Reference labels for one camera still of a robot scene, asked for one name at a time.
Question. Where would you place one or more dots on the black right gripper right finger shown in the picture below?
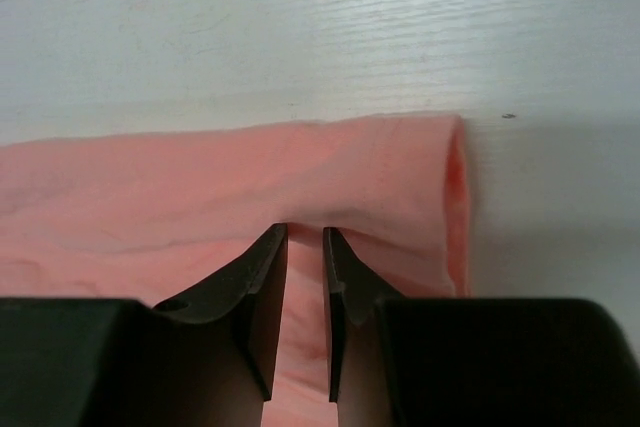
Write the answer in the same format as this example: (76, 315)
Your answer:
(356, 361)

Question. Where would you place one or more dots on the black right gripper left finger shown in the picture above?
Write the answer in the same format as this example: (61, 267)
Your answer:
(222, 346)

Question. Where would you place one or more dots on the salmon pink t-shirt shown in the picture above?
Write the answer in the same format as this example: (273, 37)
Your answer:
(147, 216)

